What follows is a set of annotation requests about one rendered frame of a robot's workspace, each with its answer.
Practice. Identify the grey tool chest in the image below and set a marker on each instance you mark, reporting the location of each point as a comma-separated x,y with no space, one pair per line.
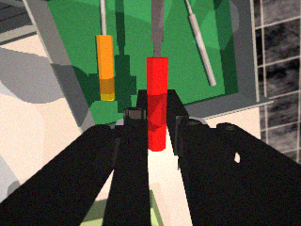
67,30

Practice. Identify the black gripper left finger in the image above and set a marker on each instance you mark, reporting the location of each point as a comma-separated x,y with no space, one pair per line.
63,190

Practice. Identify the orange cylinder with yellow end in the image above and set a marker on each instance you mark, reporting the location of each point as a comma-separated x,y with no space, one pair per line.
105,60

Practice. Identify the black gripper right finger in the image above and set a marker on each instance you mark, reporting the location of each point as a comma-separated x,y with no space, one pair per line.
266,179

